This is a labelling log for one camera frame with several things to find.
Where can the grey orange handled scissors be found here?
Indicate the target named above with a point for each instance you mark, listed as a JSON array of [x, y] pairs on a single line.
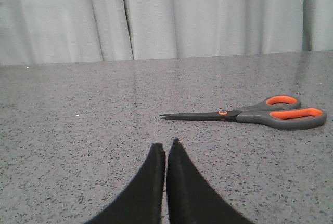
[[281, 112]]

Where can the white pleated curtain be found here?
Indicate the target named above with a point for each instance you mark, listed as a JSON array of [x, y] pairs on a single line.
[[58, 31]]

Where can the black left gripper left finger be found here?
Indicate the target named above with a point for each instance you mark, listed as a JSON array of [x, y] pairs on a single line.
[[141, 200]]

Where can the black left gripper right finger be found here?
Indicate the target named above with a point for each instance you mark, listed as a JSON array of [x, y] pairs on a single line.
[[190, 197]]

